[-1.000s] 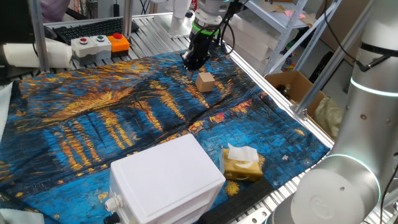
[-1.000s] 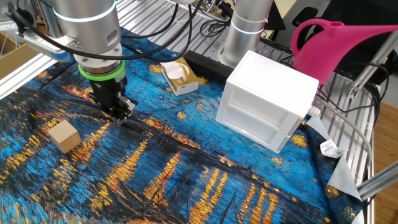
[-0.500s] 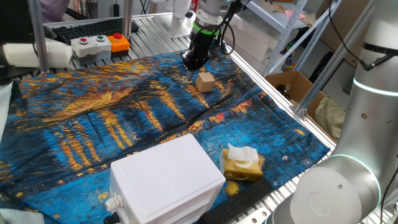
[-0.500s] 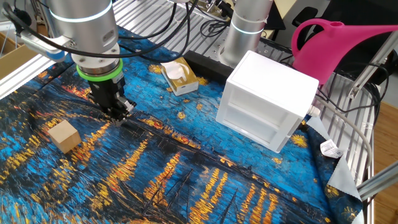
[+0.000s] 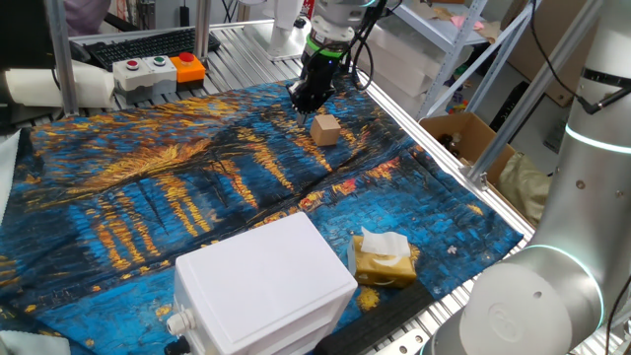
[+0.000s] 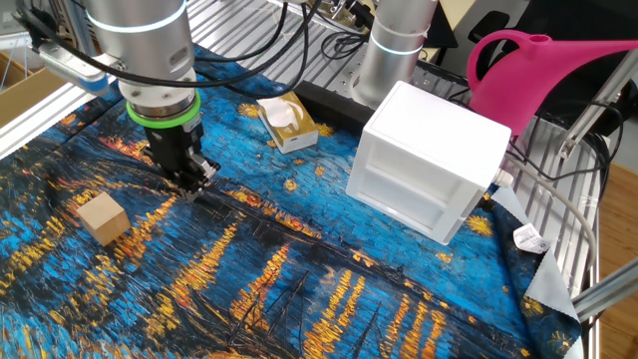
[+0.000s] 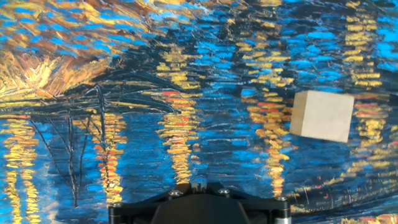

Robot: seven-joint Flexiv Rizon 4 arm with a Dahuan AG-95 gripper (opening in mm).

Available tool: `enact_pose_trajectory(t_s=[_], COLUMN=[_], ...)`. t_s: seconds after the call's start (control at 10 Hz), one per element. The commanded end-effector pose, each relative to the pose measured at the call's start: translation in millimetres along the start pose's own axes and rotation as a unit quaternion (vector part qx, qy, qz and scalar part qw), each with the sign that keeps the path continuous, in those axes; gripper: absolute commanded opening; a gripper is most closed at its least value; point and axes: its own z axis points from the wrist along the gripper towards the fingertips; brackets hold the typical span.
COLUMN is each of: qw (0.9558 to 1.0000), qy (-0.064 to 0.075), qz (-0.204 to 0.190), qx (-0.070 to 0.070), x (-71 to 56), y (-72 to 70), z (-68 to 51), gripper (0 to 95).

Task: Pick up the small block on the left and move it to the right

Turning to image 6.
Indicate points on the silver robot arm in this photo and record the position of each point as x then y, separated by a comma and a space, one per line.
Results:
139, 40

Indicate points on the white plastic drawer box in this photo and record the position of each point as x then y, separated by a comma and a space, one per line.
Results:
433, 134

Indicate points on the black foam strip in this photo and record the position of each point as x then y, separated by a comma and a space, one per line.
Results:
329, 107

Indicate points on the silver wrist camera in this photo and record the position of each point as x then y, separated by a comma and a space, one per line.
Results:
75, 70

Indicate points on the pink watering can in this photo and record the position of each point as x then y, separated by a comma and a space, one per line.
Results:
513, 85

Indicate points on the grey equipment case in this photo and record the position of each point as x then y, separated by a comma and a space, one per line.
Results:
15, 20

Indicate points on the open cardboard box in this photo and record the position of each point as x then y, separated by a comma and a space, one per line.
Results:
25, 95

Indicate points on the blue starry painting tablecloth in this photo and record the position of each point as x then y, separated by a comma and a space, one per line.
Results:
299, 259

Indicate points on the white cloth label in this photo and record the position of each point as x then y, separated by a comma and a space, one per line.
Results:
531, 239

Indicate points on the aluminium frame rail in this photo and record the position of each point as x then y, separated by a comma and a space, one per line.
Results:
35, 119

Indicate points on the aluminium frame post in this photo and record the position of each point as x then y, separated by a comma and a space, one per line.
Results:
608, 289
598, 105

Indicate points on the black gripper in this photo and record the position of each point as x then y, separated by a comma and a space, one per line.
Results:
172, 147

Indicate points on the small wooden block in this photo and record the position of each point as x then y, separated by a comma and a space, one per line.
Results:
102, 219

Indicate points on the gold tissue pack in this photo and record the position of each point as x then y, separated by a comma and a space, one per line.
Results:
294, 132

